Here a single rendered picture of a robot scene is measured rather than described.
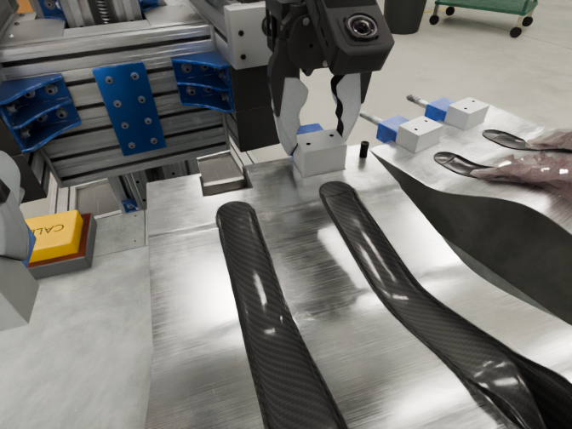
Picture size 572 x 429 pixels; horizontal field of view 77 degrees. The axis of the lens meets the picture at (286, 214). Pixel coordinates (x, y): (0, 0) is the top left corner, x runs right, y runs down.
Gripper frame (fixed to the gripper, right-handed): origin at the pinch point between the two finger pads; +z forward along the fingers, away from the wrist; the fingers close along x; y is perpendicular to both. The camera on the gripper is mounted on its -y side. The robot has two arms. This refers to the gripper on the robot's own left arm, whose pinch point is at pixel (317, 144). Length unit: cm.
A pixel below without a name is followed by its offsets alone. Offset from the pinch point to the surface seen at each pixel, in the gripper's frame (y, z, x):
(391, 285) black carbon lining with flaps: -17.5, 3.6, 0.0
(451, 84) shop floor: 193, 91, -188
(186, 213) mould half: -4.4, 2.4, 15.3
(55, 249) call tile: 1.2, 8.4, 30.4
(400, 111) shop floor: 166, 91, -128
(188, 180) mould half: 1.0, 2.4, 14.6
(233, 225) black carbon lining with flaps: -6.8, 3.1, 11.2
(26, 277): -11.7, -0.7, 26.6
